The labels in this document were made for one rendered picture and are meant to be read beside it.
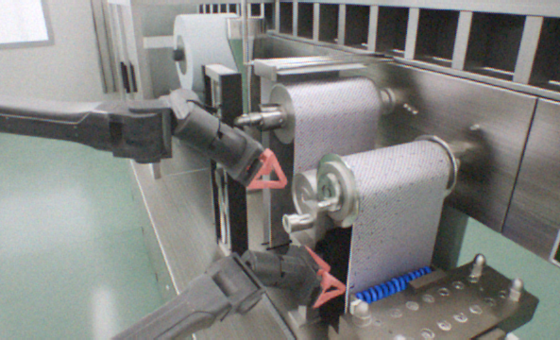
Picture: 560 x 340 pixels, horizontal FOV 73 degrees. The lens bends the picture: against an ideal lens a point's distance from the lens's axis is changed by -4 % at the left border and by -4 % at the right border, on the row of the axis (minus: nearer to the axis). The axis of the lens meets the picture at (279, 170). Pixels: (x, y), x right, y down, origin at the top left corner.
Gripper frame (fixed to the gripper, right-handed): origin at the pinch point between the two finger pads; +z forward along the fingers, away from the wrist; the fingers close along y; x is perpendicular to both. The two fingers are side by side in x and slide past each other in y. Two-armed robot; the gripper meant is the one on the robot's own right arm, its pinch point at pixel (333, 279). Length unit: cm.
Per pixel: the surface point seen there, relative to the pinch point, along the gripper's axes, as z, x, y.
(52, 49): -77, -81, -551
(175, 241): -11, -31, -54
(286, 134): -5.2, 17.5, -30.6
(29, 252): -43, -155, -208
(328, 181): -6.2, 16.1, -7.8
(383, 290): 13.7, -0.3, 1.2
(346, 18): 13, 52, -59
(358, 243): 2.6, 7.9, -1.5
